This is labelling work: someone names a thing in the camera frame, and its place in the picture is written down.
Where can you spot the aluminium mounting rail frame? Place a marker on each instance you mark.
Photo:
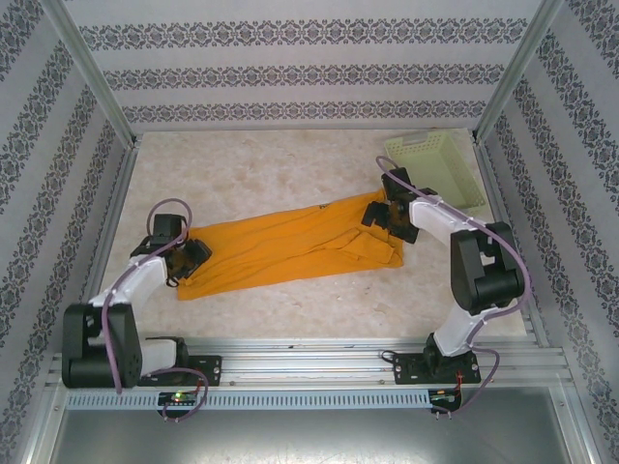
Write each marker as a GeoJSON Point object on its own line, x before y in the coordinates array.
{"type": "Point", "coordinates": [300, 360]}

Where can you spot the grey metal sheet tray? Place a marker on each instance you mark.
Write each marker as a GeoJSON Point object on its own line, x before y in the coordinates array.
{"type": "Point", "coordinates": [314, 435]}

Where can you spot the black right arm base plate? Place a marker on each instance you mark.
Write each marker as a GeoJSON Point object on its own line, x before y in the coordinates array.
{"type": "Point", "coordinates": [406, 369]}

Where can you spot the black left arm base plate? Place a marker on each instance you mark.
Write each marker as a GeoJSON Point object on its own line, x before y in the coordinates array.
{"type": "Point", "coordinates": [208, 369]}

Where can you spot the small controller circuit board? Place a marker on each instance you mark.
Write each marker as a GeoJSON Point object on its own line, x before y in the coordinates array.
{"type": "Point", "coordinates": [179, 397]}
{"type": "Point", "coordinates": [445, 396]}

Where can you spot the aluminium side rail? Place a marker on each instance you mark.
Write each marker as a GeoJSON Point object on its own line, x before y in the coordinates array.
{"type": "Point", "coordinates": [109, 217]}

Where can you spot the orange t-shirt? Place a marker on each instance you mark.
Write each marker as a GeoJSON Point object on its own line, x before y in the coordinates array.
{"type": "Point", "coordinates": [290, 246]}

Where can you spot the pale green perforated plastic basket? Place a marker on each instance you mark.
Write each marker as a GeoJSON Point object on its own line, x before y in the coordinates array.
{"type": "Point", "coordinates": [450, 159]}

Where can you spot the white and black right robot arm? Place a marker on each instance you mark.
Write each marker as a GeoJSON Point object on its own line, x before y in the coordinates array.
{"type": "Point", "coordinates": [430, 215]}

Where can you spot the aluminium corner post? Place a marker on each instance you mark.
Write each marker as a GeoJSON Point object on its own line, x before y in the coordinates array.
{"type": "Point", "coordinates": [92, 72]}
{"type": "Point", "coordinates": [517, 72]}

